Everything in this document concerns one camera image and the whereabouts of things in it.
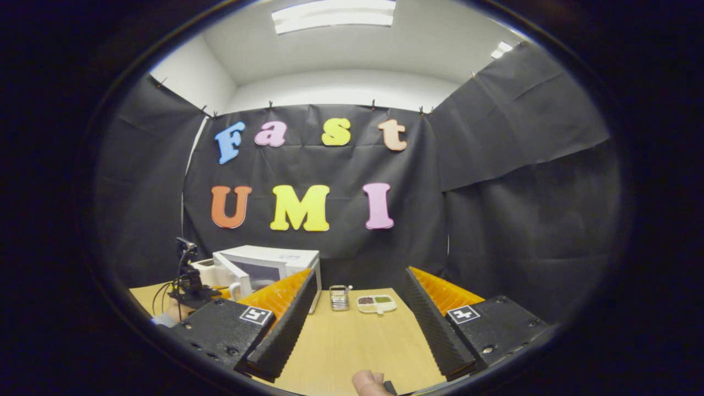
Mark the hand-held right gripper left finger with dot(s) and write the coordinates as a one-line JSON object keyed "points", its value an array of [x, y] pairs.
{"points": [[287, 330]]}

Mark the small ceiling light panel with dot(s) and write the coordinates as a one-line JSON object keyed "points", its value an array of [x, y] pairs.
{"points": [[501, 49]]}

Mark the white toaster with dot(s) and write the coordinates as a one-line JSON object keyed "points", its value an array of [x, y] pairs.
{"points": [[212, 275]]}

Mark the white microwave oven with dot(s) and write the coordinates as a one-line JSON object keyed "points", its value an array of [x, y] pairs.
{"points": [[275, 256]]}

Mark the large ceiling light panel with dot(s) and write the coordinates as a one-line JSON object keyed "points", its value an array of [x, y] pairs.
{"points": [[334, 16]]}

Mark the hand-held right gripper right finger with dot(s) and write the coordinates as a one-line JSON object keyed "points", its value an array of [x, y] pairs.
{"points": [[437, 335]]}

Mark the white divided condiment dish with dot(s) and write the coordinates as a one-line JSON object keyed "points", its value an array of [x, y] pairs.
{"points": [[377, 304]]}

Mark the metal cutlery holder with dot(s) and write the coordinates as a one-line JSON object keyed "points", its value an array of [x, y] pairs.
{"points": [[340, 300]]}

